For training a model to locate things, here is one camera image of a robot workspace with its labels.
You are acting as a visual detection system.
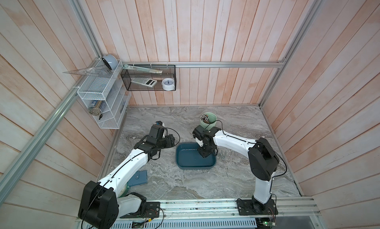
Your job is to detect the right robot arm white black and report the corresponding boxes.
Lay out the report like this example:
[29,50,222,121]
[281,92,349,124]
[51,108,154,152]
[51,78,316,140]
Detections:
[193,125,280,206]

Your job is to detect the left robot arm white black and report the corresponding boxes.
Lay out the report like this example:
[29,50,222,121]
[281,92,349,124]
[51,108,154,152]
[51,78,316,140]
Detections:
[78,133,175,229]

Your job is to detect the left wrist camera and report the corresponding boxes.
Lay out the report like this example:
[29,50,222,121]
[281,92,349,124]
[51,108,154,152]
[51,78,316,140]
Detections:
[148,121,166,140]

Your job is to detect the black wire mesh basket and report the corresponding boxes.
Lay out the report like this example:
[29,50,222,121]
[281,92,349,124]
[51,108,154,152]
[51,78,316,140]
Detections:
[121,65,177,91]

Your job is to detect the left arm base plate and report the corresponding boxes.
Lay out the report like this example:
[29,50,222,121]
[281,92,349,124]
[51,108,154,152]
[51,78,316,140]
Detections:
[121,201,160,219]

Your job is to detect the horizontal aluminium wall rail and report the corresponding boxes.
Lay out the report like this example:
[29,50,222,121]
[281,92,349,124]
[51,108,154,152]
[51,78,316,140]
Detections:
[123,61,284,68]

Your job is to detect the teal plastic storage tray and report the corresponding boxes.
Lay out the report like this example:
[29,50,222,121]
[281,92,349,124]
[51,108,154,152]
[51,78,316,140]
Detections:
[176,142,217,170]

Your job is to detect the light blue round speaker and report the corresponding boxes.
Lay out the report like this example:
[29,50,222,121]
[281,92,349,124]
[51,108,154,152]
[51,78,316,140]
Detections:
[102,54,118,71]

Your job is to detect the white wire mesh shelf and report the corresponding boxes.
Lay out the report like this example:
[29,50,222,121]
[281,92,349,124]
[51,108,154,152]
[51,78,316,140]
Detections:
[77,59,131,130]

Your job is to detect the clear green ruler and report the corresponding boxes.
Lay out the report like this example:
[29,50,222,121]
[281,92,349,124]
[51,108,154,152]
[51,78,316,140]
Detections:
[123,64,162,74]

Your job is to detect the white tape roll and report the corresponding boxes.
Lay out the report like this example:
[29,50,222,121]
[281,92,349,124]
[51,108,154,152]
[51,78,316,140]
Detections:
[161,78,176,91]

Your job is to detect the aluminium front rail frame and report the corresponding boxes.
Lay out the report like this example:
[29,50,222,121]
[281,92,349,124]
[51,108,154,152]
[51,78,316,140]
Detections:
[110,196,327,229]

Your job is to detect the clear triangle ruler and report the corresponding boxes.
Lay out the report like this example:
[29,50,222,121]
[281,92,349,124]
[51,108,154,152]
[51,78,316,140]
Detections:
[64,66,112,77]

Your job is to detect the pencils bundle in cup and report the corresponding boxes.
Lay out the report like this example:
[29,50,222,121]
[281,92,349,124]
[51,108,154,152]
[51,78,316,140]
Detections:
[200,114,210,124]

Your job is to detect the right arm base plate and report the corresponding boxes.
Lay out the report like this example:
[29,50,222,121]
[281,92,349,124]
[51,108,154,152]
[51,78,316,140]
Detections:
[236,198,278,216]

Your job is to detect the white calculator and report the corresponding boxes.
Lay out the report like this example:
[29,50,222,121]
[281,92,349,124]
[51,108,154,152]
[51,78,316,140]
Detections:
[131,78,157,87]

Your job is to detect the rolled silver brush bundle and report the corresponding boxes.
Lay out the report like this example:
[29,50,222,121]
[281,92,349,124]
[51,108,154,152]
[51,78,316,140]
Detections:
[88,100,105,116]

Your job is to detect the mint green pencil cup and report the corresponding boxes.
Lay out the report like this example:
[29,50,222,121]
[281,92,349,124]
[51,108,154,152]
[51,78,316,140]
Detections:
[200,112,217,130]

